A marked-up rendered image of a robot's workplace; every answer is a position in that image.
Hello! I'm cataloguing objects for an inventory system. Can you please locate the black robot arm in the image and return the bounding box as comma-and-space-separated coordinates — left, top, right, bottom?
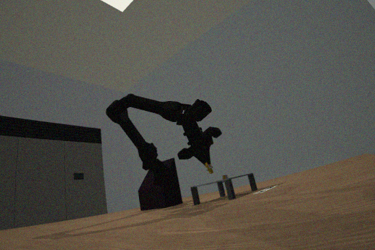
106, 93, 212, 177

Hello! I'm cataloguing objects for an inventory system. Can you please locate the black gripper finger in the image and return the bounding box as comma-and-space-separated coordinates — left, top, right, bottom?
188, 150, 207, 165
198, 142, 212, 164

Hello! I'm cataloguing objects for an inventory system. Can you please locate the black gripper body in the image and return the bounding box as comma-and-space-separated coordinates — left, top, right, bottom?
178, 124, 222, 159

